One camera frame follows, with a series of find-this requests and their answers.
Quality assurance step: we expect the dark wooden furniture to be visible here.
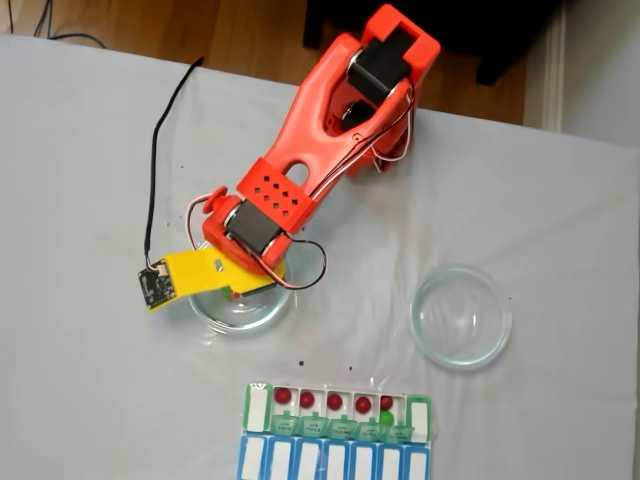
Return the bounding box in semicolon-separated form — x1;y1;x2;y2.
302;0;569;87

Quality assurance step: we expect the white tablecloth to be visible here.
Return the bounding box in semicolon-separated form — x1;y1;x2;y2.
0;33;640;480

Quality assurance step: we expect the weekly pill organizer box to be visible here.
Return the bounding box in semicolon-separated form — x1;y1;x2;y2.
235;380;441;480

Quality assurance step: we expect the clear glass dish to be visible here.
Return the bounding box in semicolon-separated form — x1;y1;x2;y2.
408;263;513;372
185;239;296;337

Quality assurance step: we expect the black camera cable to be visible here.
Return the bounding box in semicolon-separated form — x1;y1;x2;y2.
142;57;205;269

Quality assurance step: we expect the camera board in yellow mount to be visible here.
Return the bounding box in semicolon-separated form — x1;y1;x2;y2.
137;249;211;313

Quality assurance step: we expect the white door trim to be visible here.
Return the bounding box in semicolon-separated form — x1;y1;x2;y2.
542;0;569;134

